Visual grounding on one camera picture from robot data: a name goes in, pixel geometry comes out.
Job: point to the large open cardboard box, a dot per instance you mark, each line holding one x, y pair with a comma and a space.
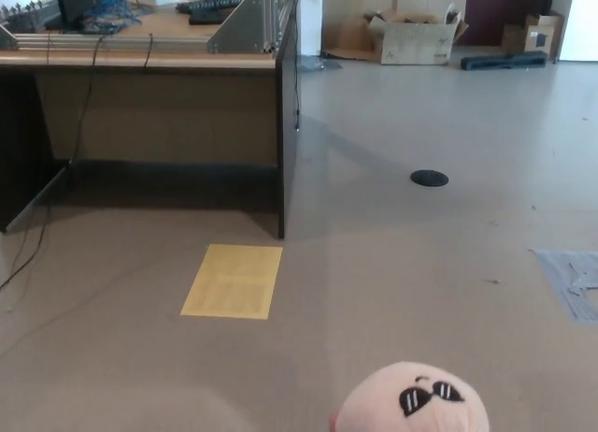
416, 41

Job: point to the yellow paper sheet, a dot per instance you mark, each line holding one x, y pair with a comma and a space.
231, 282

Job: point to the plain brown cardboard box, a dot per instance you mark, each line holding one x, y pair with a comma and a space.
513, 37

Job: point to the wooden desk with dark panels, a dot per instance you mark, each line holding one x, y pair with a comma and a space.
163, 114

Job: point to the pink plush dumpling with sunglasses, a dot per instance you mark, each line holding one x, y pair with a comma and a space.
374, 413

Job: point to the black round floor cover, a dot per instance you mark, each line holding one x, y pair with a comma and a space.
429, 177

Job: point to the black monitor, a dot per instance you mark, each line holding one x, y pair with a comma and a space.
79, 2

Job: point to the long black foam block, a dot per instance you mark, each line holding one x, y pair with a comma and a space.
502, 61

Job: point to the clear plastic bag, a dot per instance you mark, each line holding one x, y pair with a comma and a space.
320, 63

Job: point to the grey taped floor patch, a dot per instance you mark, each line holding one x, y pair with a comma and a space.
567, 287

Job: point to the person's bare hand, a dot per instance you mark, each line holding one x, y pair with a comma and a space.
333, 423

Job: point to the flat cardboard sheet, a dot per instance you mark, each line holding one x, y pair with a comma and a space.
350, 35

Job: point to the dark metal bracket row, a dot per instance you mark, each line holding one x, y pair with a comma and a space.
23, 15

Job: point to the small cardboard box with label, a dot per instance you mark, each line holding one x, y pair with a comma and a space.
544, 37

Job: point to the black keyboard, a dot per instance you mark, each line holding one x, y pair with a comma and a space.
210, 4
208, 17

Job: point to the aluminium profile frame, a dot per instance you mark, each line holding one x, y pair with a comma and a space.
229, 34

